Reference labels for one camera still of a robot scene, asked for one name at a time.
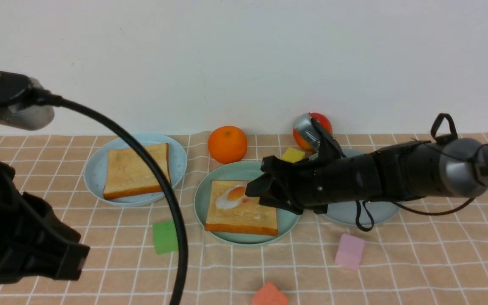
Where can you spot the grey plate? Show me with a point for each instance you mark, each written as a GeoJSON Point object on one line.
{"type": "Point", "coordinates": [346, 212]}

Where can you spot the light blue plate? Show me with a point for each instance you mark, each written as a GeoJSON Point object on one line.
{"type": "Point", "coordinates": [95, 171]}

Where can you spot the red foam block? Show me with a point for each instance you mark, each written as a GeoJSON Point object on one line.
{"type": "Point", "coordinates": [269, 294]}

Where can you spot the red yellow apple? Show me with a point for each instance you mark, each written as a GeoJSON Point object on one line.
{"type": "Point", "coordinates": [322, 123]}

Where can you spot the yellow foam cube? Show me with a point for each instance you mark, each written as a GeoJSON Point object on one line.
{"type": "Point", "coordinates": [293, 155]}

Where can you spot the toast slice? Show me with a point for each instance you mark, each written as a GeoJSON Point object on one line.
{"type": "Point", "coordinates": [128, 175]}
{"type": "Point", "coordinates": [248, 218]}

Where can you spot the mint green plate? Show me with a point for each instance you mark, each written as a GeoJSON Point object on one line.
{"type": "Point", "coordinates": [239, 171]}

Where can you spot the fried egg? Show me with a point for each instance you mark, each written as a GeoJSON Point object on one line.
{"type": "Point", "coordinates": [232, 198]}

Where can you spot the green foam cube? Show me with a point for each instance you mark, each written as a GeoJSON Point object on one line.
{"type": "Point", "coordinates": [164, 237]}

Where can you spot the orange fruit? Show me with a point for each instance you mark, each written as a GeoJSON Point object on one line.
{"type": "Point", "coordinates": [227, 144]}

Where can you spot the pink foam cube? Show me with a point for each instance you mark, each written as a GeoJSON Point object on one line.
{"type": "Point", "coordinates": [350, 251]}

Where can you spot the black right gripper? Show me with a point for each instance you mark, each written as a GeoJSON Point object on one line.
{"type": "Point", "coordinates": [307, 184]}

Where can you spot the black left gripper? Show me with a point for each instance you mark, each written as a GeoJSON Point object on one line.
{"type": "Point", "coordinates": [35, 242]}

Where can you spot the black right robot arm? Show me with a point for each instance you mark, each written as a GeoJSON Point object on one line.
{"type": "Point", "coordinates": [445, 167]}

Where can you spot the toast slice top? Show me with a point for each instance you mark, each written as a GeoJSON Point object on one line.
{"type": "Point", "coordinates": [128, 175]}

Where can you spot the beige checkered tablecloth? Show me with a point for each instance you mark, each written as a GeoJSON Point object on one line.
{"type": "Point", "coordinates": [409, 260]}

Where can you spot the toast slice bottom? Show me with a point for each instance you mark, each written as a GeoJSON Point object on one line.
{"type": "Point", "coordinates": [248, 218]}

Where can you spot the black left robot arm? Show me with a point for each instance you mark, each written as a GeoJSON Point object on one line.
{"type": "Point", "coordinates": [17, 109]}

